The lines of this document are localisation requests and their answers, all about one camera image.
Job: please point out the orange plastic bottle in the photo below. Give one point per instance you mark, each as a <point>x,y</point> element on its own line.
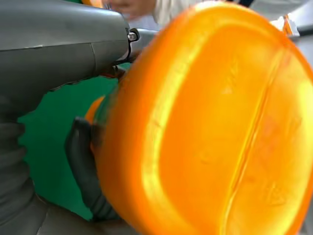
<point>93,2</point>
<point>207,129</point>

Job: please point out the ribbed grey left arm sleeve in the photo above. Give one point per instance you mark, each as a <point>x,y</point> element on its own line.
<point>12,162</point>

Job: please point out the orange white detergent box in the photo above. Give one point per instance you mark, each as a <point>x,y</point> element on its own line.
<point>287,26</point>

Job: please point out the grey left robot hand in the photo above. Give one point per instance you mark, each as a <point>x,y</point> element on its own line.
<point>53,42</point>

